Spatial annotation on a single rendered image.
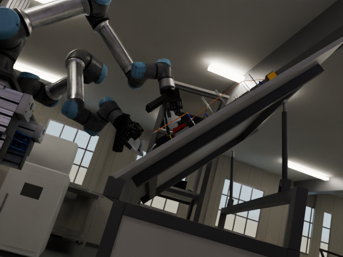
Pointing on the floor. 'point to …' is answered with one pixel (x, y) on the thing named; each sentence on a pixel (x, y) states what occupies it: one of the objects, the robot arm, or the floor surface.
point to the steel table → (77, 235)
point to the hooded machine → (34, 197)
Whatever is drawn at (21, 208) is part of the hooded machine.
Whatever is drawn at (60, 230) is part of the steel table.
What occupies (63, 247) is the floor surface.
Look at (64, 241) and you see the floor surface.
